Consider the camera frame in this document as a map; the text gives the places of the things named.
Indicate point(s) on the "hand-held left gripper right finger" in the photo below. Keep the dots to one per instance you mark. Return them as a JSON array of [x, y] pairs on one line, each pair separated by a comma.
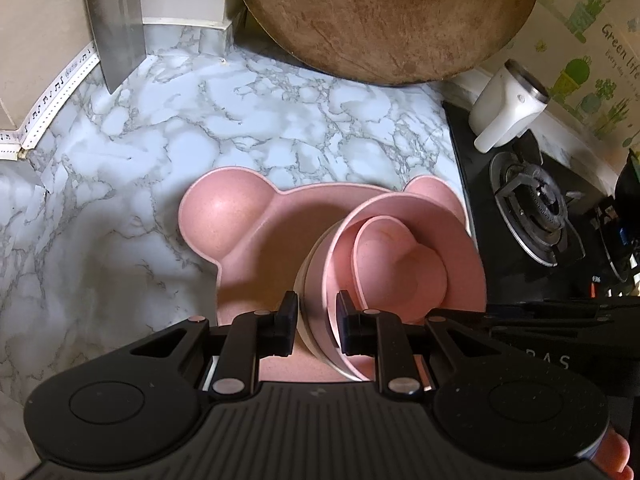
[[345, 326]]

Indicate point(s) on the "pink heart-shaped dish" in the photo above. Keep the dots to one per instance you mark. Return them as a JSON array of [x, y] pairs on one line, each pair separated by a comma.
[[400, 265]]

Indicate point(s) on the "plant-print wall sticker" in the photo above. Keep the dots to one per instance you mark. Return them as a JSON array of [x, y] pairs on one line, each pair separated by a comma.
[[590, 35]]

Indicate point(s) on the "cream round bowl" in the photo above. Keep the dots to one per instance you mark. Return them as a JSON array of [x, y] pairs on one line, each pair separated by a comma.
[[310, 305]]

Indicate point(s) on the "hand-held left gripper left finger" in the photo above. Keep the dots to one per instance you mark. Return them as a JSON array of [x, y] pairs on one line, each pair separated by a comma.
[[290, 321]]

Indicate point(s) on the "person's right hand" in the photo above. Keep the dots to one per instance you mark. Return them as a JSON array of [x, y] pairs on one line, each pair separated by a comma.
[[615, 455]]

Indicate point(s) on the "music-note edge tape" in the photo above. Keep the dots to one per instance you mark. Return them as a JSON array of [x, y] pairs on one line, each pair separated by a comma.
[[55, 92]]

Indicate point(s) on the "black gas stove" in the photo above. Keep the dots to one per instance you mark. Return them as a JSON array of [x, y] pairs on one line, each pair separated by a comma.
[[475, 160]]

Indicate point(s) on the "round wooden cutting board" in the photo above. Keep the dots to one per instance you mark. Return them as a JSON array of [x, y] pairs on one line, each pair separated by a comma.
[[390, 15]]

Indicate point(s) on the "white handheld appliance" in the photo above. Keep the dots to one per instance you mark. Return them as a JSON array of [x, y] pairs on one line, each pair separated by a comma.
[[500, 105]]

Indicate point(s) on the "pink round bowl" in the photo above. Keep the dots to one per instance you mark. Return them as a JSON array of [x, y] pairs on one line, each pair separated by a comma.
[[465, 280]]

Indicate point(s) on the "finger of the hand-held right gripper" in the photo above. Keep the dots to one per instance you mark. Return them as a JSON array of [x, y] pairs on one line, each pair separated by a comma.
[[550, 314]]

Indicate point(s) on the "pink bear-shaped plate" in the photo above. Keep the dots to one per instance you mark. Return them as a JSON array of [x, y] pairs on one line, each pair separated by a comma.
[[250, 240]]

